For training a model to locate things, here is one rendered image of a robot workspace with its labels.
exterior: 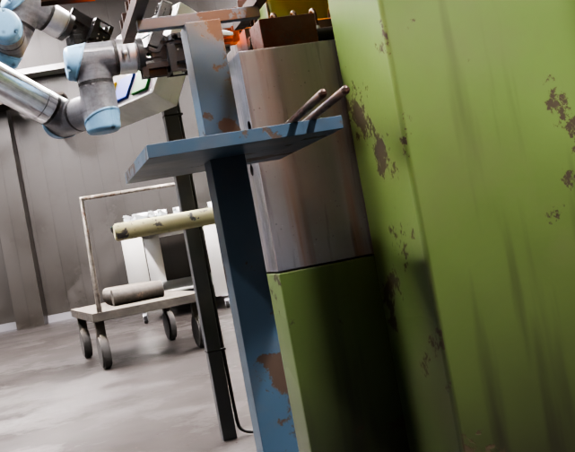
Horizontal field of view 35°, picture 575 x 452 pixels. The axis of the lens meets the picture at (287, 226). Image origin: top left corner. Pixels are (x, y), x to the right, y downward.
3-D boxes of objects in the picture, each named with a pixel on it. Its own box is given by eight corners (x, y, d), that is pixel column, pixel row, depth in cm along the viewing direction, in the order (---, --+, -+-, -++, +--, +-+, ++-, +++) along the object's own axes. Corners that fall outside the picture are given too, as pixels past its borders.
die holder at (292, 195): (278, 272, 182) (238, 51, 182) (238, 273, 219) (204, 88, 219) (527, 223, 197) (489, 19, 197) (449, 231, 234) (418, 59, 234)
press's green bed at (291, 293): (320, 506, 182) (278, 273, 182) (273, 466, 218) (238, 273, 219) (566, 439, 197) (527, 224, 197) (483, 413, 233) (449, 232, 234)
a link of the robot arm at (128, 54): (112, 44, 201) (116, 35, 194) (133, 42, 203) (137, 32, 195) (118, 78, 201) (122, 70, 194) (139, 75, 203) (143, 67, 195)
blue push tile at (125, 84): (125, 96, 247) (133, 72, 249) (111, 102, 252) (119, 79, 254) (131, 99, 248) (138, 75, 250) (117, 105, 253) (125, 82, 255)
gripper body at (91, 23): (117, 28, 235) (75, 4, 228) (107, 56, 232) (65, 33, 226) (102, 36, 241) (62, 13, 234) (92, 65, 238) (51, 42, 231)
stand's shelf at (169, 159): (148, 158, 132) (145, 144, 132) (126, 184, 171) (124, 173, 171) (344, 127, 140) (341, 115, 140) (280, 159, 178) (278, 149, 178)
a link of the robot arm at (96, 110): (100, 138, 204) (91, 89, 204) (130, 127, 196) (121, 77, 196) (70, 140, 199) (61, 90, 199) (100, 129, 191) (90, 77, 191)
